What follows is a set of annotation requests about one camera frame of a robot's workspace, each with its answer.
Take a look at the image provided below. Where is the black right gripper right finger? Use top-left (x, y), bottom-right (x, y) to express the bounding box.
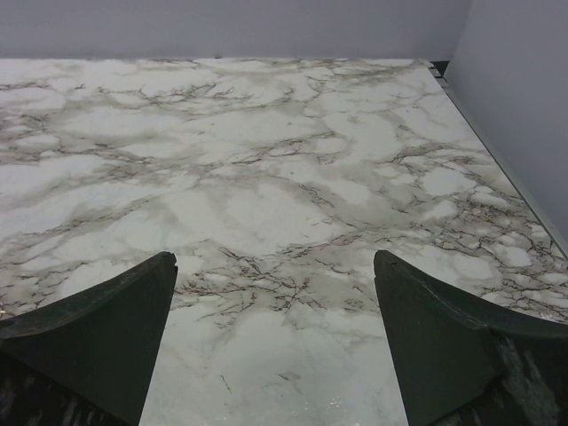
top-left (374, 250), bottom-right (567, 425)

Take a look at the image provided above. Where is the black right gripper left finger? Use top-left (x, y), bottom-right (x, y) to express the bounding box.
top-left (1, 252), bottom-right (178, 425)

